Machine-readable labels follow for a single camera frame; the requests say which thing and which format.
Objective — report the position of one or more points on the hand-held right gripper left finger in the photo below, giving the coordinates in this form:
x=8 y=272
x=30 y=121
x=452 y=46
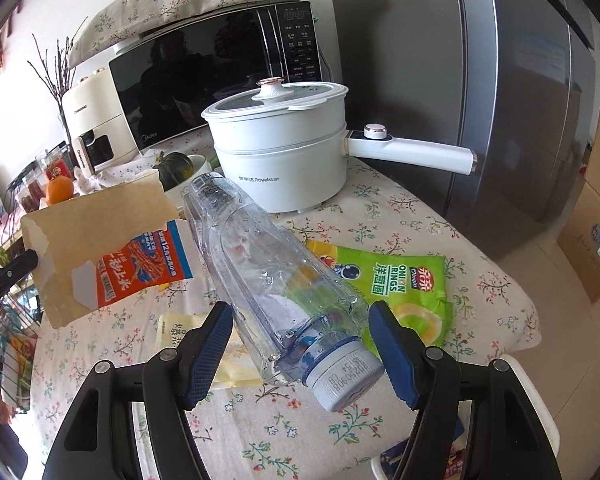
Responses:
x=209 y=355

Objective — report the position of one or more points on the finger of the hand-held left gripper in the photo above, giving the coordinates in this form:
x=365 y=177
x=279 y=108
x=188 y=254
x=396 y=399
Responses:
x=10 y=272

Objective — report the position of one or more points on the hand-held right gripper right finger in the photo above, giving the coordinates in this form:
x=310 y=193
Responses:
x=395 y=355

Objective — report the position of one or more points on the clear plastic bottle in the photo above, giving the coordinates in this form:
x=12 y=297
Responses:
x=280 y=280

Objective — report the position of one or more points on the orange and white carton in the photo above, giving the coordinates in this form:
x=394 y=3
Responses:
x=105 y=230

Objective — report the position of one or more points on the yellow bread wrapper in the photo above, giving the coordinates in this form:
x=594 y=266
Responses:
x=172 y=330

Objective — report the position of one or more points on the green snack bag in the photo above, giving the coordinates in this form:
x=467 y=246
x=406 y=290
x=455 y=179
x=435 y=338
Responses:
x=410 y=280

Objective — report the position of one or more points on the jar of dried red food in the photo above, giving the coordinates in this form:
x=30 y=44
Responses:
x=30 y=195

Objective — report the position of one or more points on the large orange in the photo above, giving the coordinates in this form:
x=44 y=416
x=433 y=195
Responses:
x=60 y=191

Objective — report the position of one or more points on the red label jar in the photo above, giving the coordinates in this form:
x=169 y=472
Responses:
x=59 y=165

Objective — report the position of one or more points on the blue and red packet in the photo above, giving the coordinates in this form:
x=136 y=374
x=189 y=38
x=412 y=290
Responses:
x=455 y=460

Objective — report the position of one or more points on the glass vase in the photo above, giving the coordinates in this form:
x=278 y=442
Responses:
x=64 y=125

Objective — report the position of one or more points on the white air fryer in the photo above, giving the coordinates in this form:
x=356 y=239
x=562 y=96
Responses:
x=97 y=120

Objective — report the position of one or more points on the white ceramic bowl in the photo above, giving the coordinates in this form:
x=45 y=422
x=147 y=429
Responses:
x=200 y=170

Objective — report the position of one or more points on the dark green pumpkin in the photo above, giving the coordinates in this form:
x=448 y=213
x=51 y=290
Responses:
x=175 y=172

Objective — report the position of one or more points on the small green vegetable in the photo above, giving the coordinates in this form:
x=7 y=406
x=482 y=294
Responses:
x=213 y=161

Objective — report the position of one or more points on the white electric cooking pot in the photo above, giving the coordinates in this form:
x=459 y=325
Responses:
x=280 y=170

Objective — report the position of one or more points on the bare twig bunch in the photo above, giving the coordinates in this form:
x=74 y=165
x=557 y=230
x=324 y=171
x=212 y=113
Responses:
x=60 y=70

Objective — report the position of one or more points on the large cardboard box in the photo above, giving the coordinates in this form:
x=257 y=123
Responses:
x=590 y=250

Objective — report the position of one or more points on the glass pot lid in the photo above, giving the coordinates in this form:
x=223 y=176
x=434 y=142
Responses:
x=275 y=100

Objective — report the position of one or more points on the black microwave oven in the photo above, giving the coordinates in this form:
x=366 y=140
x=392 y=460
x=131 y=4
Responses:
x=195 y=85

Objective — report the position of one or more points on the grey refrigerator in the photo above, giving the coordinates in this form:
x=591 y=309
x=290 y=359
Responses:
x=455 y=85

